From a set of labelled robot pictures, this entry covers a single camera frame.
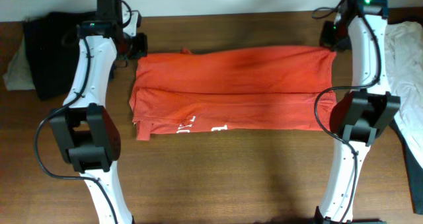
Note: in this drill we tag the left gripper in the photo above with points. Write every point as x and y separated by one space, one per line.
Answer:
141 48

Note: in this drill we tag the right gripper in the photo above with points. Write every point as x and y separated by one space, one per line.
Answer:
325 39

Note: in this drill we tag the red t-shirt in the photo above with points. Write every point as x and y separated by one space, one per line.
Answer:
264 88

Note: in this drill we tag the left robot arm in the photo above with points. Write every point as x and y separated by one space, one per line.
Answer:
84 132

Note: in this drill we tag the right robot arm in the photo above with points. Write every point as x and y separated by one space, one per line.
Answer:
368 106

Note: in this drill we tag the white crumpled garment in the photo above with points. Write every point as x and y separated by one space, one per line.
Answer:
403 61

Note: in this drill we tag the black folded shorts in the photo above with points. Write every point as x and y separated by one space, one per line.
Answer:
52 51

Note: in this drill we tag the beige folded garment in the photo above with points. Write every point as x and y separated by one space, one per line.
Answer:
18 76

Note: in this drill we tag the dark navy garment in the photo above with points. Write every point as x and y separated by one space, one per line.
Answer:
413 170

